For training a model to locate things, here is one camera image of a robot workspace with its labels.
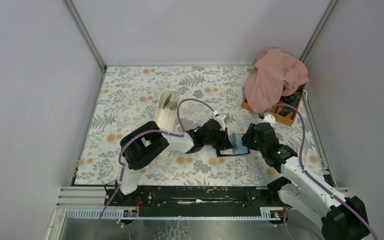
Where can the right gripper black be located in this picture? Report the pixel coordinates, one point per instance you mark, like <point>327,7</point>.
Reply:
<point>251,137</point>

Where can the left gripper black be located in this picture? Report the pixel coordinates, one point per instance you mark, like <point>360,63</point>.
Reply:
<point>224,138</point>

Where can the cream plastic oblong tray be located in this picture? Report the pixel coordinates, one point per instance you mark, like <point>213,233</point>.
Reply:
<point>166,119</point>

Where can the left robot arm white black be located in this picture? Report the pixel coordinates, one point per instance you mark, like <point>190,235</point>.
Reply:
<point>143,145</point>

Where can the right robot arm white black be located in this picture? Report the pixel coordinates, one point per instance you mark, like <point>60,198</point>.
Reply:
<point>338,216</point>

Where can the pink cloth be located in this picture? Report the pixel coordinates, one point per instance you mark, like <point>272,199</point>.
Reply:
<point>278,74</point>

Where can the floral patterned table mat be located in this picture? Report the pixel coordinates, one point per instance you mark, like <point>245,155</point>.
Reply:
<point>129,98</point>

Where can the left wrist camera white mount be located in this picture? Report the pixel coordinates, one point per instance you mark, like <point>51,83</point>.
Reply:
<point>225,120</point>

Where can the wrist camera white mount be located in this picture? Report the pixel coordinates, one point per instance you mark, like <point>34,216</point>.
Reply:
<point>225,120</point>
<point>269,119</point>

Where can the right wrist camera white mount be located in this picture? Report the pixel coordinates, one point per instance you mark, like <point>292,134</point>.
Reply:
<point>269,119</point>

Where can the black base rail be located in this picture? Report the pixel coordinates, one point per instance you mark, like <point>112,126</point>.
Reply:
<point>194,201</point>

